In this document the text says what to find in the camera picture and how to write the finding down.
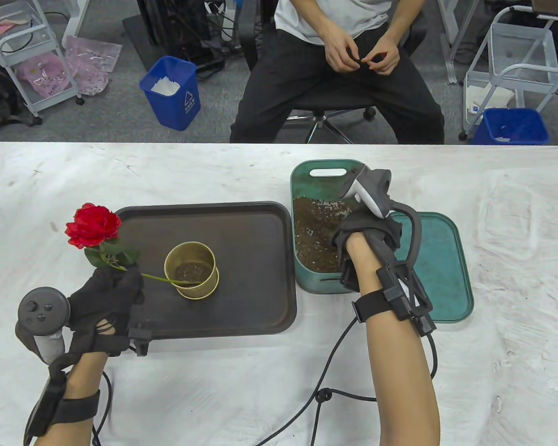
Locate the brown potting mix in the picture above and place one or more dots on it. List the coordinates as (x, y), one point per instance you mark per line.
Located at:
(193, 272)
(316, 232)

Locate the dark brown plastic tray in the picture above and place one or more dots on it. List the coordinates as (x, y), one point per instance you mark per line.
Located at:
(251, 260)

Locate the red artificial rose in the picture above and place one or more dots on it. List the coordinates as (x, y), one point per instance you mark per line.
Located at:
(93, 225)

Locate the person's right forearm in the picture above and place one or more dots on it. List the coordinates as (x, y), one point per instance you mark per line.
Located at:
(400, 371)

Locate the black computer tower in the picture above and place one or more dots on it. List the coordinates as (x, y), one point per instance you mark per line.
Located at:
(172, 23)

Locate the black floor mat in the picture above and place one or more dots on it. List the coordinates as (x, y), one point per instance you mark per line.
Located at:
(137, 42)

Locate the green plastic bin lid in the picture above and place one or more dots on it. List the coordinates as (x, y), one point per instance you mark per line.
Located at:
(441, 265)

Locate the pink plastic bag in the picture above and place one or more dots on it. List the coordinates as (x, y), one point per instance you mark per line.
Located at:
(44, 74)
(93, 65)

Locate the white crumpled paper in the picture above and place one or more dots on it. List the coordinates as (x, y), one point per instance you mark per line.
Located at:
(165, 87)

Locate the yellow ribbed flower pot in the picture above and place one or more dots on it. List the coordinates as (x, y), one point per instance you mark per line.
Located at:
(195, 291)

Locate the blue waste bin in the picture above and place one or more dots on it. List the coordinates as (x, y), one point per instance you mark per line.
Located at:
(511, 127)
(172, 104)

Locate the grey handheld controller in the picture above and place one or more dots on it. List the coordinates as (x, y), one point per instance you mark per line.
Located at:
(372, 190)
(39, 309)

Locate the person's left hand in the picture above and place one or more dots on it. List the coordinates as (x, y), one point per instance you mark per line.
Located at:
(104, 297)

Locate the green plastic bin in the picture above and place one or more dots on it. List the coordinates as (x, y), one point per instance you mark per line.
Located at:
(307, 183)

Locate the person's right hand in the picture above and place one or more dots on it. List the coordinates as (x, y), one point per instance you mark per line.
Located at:
(376, 227)

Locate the person's left forearm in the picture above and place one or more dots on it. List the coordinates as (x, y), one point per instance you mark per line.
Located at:
(81, 376)

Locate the black office chair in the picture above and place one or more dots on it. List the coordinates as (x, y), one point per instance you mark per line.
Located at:
(325, 121)

